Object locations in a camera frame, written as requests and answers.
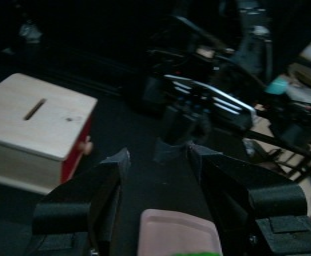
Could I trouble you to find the teal plastic container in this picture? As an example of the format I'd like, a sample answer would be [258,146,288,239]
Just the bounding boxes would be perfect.
[263,77,291,96]

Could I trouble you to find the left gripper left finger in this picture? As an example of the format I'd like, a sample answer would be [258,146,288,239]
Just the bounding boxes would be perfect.
[28,148,132,256]

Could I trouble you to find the green toy pea pod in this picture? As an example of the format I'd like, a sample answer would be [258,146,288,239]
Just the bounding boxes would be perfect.
[170,251,223,256]

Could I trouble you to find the grey frame corner bracket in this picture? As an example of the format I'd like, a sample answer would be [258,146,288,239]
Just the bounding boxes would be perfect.
[17,22,44,45]

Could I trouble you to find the pink plastic tray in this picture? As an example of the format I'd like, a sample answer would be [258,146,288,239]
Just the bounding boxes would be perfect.
[136,208,224,256]

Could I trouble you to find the wooden box with slot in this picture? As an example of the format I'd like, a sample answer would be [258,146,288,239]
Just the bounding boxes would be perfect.
[0,72,99,196]

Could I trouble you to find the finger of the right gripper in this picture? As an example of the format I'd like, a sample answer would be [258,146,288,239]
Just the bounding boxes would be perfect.
[152,113,191,165]
[190,114,214,145]

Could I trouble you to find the red-fronted wooden drawer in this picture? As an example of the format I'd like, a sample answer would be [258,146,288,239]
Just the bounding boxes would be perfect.
[60,111,95,184]

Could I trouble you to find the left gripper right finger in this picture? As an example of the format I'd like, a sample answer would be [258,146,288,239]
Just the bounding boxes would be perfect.
[186,143,311,256]

